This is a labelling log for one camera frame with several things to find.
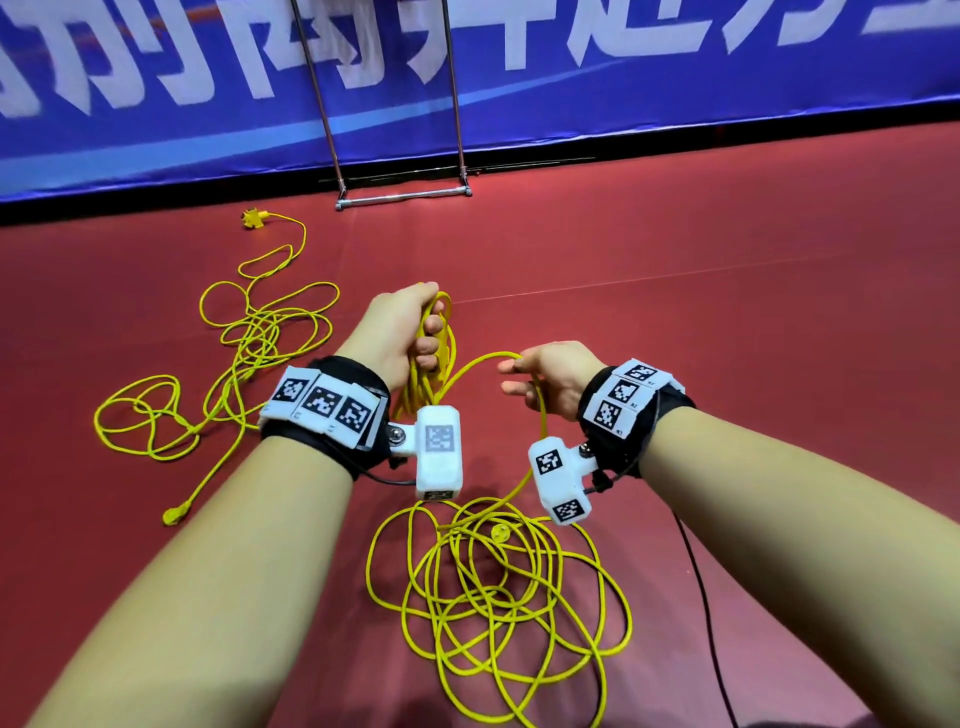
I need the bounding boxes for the person's right hand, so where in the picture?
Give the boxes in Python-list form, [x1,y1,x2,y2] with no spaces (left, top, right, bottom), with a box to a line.
[498,340,609,423]

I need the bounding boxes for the person's left hand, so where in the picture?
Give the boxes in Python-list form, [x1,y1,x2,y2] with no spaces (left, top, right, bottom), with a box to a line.
[333,280,452,395]

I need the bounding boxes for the metal rack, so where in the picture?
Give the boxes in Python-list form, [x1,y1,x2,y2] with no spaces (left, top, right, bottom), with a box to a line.
[288,0,476,212]

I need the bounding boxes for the yellow cord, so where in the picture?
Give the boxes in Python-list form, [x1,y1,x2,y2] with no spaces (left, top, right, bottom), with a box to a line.
[93,207,342,528]
[364,291,635,728]

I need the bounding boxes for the person's left forearm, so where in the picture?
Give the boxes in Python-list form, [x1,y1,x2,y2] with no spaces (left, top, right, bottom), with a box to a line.
[22,438,359,728]

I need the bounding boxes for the person's right forearm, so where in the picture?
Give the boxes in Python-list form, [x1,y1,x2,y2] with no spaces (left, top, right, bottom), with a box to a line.
[642,408,960,728]

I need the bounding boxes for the black marker wristband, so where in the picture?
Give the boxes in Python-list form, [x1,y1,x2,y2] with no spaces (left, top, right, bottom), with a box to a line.
[576,357,699,479]
[258,354,395,483]

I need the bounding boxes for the blue banner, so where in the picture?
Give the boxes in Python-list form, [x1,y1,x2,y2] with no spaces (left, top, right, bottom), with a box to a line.
[0,0,960,204]

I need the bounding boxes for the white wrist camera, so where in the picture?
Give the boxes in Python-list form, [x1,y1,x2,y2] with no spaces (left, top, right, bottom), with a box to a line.
[385,403,465,501]
[526,435,602,527]

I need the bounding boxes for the black cable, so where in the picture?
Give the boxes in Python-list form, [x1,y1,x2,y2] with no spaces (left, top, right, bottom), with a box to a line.
[672,513,740,728]

